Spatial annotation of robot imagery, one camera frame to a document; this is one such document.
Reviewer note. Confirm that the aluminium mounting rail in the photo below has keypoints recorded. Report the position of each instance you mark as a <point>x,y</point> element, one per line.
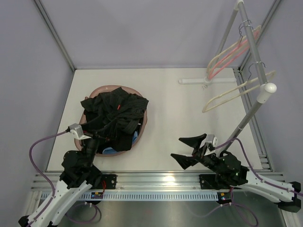
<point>147,181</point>

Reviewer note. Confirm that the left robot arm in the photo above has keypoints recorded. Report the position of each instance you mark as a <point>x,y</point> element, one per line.
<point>79,176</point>

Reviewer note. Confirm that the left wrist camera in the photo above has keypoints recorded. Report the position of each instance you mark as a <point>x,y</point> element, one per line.
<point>77,132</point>

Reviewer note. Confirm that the light blue shirt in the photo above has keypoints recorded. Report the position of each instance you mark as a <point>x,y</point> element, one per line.
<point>125,143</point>

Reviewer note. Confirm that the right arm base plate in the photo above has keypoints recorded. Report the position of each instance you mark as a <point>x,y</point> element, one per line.
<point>220,181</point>

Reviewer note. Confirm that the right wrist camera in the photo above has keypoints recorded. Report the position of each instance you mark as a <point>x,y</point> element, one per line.
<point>211,142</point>

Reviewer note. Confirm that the pink hanger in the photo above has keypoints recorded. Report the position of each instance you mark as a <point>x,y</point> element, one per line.
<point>234,50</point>

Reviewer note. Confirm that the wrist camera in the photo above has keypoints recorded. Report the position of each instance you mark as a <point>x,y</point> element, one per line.
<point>211,142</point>
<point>77,132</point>

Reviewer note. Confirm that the black shirt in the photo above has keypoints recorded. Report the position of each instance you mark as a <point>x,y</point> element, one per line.
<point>107,115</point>

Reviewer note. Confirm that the dark striped shirt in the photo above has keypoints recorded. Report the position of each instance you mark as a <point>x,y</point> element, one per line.
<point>137,105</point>

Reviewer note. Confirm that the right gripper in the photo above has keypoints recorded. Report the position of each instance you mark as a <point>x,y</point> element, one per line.
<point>194,142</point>

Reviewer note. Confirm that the light blue cable duct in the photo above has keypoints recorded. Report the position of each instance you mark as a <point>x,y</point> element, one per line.
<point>149,196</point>

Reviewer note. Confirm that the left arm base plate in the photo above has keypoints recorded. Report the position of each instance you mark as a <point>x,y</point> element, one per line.
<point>102,181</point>

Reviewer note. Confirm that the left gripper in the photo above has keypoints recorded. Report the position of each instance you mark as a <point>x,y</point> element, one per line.
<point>101,137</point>

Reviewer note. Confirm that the white clothes rack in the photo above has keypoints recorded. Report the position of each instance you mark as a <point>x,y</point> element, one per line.
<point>247,43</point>

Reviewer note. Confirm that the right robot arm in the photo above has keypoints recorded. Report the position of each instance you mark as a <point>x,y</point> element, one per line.
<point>229,172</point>

